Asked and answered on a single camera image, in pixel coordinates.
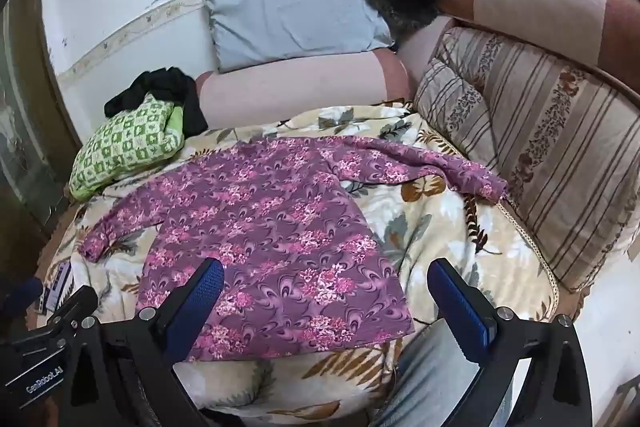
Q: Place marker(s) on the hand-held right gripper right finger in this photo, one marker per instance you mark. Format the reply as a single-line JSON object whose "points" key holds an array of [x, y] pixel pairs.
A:
{"points": [[462, 304]]}

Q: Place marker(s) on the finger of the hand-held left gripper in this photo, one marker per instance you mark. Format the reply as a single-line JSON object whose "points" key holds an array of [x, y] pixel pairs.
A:
{"points": [[72, 304], [20, 296]]}

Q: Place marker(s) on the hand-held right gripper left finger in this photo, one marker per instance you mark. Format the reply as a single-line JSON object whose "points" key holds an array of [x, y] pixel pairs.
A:
{"points": [[205, 289]]}

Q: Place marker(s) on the purple floral shirt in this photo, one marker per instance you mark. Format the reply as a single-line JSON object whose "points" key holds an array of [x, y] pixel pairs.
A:
{"points": [[280, 232]]}

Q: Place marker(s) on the small printed card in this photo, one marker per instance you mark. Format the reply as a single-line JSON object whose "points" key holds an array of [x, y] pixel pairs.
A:
{"points": [[57, 287]]}

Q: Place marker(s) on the beige leaf print blanket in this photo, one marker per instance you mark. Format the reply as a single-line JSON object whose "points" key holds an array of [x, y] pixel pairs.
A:
{"points": [[440, 227]]}

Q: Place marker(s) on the person's leg in light jeans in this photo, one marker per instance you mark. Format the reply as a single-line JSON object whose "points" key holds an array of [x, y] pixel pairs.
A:
{"points": [[430, 382]]}

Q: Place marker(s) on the wooden glass panel door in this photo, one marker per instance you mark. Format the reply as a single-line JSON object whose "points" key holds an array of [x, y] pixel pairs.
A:
{"points": [[25, 132]]}

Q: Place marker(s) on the green patterned cloth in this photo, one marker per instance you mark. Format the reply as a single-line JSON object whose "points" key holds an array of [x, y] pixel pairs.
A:
{"points": [[125, 142]]}

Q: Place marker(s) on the large striped floral cushion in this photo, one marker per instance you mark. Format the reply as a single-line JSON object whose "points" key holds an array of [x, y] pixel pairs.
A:
{"points": [[560, 147]]}

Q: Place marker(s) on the small striped floral cushion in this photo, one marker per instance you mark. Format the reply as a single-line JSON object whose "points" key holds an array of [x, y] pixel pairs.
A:
{"points": [[450, 107]]}

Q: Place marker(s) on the black cloth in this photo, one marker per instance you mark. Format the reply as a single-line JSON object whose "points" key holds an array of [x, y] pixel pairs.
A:
{"points": [[165, 82]]}

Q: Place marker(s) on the pink bolster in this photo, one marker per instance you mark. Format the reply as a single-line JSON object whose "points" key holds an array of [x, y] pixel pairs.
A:
{"points": [[300, 87]]}

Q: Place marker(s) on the grey pillow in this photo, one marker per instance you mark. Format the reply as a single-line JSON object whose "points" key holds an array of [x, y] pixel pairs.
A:
{"points": [[295, 17]]}

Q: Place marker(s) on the brown and beige bolster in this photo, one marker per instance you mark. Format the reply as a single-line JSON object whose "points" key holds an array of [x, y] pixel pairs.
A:
{"points": [[530, 2]]}

